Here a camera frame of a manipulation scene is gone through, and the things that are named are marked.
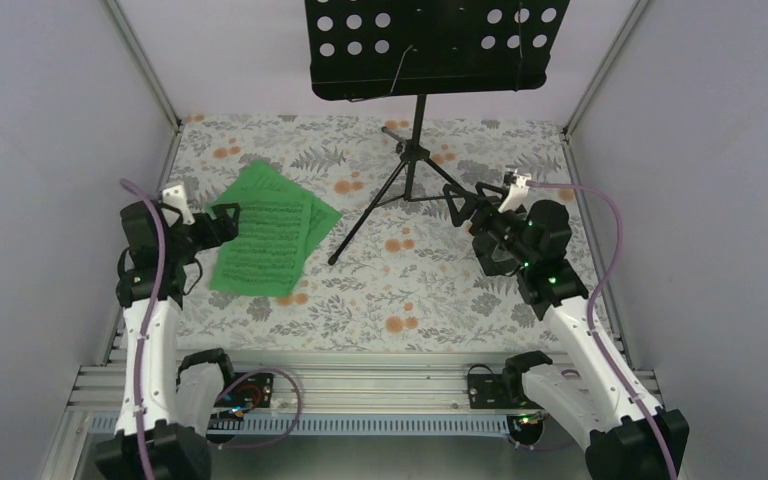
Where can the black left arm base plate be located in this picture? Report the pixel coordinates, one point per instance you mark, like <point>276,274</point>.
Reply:
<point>253,393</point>

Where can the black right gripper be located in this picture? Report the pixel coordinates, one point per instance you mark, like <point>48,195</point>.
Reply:
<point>471,201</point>

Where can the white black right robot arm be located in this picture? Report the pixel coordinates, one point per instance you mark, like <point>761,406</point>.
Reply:
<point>622,429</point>

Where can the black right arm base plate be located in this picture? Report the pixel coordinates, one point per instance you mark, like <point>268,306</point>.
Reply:
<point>486,391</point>

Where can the aluminium rail frame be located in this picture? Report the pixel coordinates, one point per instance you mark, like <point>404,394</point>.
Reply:
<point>330,382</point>

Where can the black metronome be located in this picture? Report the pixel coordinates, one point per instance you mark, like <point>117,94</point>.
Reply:
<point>493,258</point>

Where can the floral patterned mat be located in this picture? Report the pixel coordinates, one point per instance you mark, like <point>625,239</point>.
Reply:
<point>399,279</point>

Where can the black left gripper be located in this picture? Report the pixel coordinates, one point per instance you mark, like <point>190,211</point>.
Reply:
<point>228,230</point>

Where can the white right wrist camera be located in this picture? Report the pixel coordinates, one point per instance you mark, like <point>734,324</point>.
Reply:
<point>517,185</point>

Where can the black music stand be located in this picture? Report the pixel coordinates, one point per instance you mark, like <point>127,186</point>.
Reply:
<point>370,50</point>

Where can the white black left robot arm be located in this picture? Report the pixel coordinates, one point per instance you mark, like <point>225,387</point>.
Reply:
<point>161,429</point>

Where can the green sheet music page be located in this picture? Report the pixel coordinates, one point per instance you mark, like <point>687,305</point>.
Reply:
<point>318,218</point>
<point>253,275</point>

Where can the grey slotted cable duct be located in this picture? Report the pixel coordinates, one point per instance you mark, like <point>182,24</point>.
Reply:
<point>263,424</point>

